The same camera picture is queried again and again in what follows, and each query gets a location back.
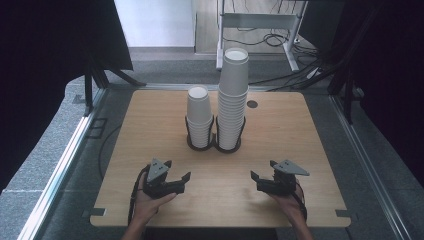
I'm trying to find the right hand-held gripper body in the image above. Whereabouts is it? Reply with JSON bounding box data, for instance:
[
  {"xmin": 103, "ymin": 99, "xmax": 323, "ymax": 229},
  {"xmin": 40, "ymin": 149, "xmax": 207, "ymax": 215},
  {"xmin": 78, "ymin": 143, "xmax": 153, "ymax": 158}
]
[{"xmin": 257, "ymin": 159, "xmax": 310, "ymax": 197}]

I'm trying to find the aluminium floor rail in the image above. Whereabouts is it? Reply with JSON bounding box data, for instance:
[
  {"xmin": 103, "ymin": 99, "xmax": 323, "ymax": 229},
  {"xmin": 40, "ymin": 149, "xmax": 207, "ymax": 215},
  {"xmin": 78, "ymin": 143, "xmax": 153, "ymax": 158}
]
[
  {"xmin": 16, "ymin": 88, "xmax": 108, "ymax": 240},
  {"xmin": 328, "ymin": 94, "xmax": 414, "ymax": 240}
]

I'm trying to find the short stack of paper cups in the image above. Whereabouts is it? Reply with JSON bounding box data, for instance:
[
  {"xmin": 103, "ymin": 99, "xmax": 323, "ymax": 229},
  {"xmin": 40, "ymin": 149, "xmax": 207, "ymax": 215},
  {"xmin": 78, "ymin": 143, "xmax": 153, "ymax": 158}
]
[{"xmin": 185, "ymin": 85, "xmax": 215, "ymax": 149}]

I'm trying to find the person's left hand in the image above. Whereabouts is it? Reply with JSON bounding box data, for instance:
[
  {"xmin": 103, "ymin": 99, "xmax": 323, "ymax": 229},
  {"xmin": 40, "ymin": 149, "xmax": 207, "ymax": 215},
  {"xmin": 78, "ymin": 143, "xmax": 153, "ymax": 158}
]
[{"xmin": 133, "ymin": 174, "xmax": 178, "ymax": 224}]

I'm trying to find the black wire cup holder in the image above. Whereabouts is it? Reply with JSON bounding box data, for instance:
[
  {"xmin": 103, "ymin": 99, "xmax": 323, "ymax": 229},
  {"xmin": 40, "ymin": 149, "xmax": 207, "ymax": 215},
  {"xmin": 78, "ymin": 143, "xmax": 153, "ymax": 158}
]
[{"xmin": 184, "ymin": 114, "xmax": 247, "ymax": 154}]

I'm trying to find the white metal desk frame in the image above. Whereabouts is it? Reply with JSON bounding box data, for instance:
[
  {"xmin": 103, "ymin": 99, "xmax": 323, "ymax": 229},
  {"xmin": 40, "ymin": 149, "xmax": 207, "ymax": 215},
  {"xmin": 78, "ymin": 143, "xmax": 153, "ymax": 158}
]
[{"xmin": 215, "ymin": 0, "xmax": 309, "ymax": 73}]

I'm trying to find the dark curtain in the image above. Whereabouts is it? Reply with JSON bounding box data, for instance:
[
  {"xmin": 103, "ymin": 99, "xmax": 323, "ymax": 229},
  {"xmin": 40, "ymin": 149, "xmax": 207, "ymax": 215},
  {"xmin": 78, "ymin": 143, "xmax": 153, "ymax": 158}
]
[
  {"xmin": 299, "ymin": 0, "xmax": 424, "ymax": 188},
  {"xmin": 0, "ymin": 0, "xmax": 134, "ymax": 194}
]

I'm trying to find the black metal stand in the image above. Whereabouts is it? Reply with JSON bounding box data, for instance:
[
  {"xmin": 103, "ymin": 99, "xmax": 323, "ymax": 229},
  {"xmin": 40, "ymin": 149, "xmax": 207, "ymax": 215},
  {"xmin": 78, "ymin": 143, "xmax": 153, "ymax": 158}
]
[{"xmin": 328, "ymin": 66, "xmax": 355, "ymax": 125}]

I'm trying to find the thin black floor cable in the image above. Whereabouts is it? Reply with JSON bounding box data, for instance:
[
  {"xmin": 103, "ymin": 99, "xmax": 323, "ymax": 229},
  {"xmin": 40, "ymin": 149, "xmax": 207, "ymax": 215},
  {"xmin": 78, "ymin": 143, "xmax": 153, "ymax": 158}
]
[{"xmin": 97, "ymin": 124, "xmax": 123, "ymax": 181}]

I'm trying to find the black tripod stand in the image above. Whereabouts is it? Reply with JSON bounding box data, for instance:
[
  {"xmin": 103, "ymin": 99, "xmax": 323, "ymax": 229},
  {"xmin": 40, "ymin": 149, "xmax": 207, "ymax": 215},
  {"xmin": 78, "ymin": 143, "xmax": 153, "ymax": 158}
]
[{"xmin": 83, "ymin": 56, "xmax": 148, "ymax": 118}]

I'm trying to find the person's right hand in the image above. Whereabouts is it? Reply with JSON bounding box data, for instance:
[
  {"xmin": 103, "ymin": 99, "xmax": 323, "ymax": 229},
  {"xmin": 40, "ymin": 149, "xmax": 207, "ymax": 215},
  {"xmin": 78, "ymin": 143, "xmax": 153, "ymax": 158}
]
[{"xmin": 271, "ymin": 186, "xmax": 306, "ymax": 225}]

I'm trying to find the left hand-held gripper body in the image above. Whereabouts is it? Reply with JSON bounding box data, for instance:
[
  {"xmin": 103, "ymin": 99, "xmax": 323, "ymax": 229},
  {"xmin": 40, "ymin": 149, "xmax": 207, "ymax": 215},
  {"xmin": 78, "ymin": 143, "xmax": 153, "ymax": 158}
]
[{"xmin": 143, "ymin": 158, "xmax": 186, "ymax": 200}]

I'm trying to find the right hand-held gripper cable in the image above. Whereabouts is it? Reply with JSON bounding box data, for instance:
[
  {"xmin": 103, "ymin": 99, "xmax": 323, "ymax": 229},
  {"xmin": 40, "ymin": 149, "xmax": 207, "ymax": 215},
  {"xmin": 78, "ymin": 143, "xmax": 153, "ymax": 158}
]
[{"xmin": 293, "ymin": 181, "xmax": 308, "ymax": 220}]

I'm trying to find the hand-held gripper cable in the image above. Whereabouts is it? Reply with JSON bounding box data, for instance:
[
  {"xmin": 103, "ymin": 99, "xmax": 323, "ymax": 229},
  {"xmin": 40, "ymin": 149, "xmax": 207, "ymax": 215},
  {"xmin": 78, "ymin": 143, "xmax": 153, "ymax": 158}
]
[
  {"xmin": 293, "ymin": 181, "xmax": 308, "ymax": 220},
  {"xmin": 127, "ymin": 164, "xmax": 150, "ymax": 226}
]

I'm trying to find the black floor socket frame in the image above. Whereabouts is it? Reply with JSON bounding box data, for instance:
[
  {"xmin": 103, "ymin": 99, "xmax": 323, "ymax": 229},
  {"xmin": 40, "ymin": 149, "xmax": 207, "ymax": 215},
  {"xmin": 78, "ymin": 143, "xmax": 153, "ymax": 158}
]
[{"xmin": 85, "ymin": 117, "xmax": 108, "ymax": 140}]

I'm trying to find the left hand-held gripper cable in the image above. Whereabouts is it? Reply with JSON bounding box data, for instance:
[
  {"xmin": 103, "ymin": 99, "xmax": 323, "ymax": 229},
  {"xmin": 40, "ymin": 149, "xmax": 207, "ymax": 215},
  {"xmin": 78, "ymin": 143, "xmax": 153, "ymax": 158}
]
[{"xmin": 127, "ymin": 164, "xmax": 150, "ymax": 226}]

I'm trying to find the tall stack of paper cups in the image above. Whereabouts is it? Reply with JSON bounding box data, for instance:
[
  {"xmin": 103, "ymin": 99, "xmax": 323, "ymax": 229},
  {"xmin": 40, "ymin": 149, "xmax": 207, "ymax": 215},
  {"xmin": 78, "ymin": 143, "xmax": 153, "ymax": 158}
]
[{"xmin": 216, "ymin": 47, "xmax": 250, "ymax": 151}]

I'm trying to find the black floor cable bundle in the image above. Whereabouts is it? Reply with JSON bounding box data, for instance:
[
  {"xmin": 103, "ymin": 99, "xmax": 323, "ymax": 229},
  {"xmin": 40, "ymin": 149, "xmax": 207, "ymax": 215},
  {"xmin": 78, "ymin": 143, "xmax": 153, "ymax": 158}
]
[{"xmin": 223, "ymin": 29, "xmax": 336, "ymax": 93}]

